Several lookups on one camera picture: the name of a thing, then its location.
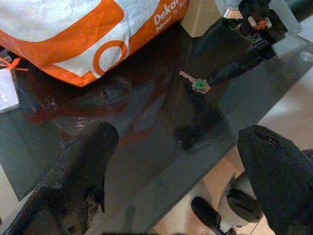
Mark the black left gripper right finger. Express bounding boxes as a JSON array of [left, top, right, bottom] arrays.
[[237, 124, 313, 235]]

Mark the round glass table fitting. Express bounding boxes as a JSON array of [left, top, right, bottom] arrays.
[[299, 51, 313, 63]]

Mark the orange and white bag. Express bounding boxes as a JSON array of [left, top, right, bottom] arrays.
[[0, 0, 189, 88]]

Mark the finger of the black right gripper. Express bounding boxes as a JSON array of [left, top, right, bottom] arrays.
[[195, 23, 255, 60], [209, 47, 276, 85]]

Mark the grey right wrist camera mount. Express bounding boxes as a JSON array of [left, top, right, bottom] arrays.
[[270, 0, 303, 34]]

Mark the silver metal table bracket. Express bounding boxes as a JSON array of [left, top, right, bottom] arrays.
[[215, 0, 243, 20]]

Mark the beige table leg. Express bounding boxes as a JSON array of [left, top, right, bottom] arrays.
[[180, 0, 221, 38]]

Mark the grey flat box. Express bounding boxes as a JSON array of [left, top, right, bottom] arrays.
[[0, 68, 20, 114]]

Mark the orange string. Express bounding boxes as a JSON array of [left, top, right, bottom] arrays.
[[0, 57, 29, 72]]

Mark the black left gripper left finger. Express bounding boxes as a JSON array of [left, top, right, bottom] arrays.
[[0, 121, 119, 235]]

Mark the silver key with green cap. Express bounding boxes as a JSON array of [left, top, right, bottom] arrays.
[[179, 70, 212, 94]]

